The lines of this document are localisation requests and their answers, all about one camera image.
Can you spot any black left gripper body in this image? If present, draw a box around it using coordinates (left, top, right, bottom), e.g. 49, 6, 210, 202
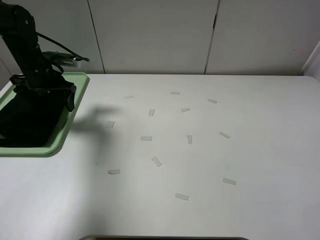
9, 72, 77, 96

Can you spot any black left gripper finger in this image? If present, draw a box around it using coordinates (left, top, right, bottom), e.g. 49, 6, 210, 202
65, 91, 75, 112

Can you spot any black short sleeve t-shirt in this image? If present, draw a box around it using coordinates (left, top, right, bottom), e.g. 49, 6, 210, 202
0, 93, 65, 148

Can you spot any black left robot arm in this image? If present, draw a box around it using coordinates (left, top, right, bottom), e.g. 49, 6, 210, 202
0, 2, 77, 112

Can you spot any light green plastic tray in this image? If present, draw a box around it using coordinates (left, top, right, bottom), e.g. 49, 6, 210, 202
0, 71, 90, 158

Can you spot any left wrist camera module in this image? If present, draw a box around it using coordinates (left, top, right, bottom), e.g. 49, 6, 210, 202
42, 51, 83, 68

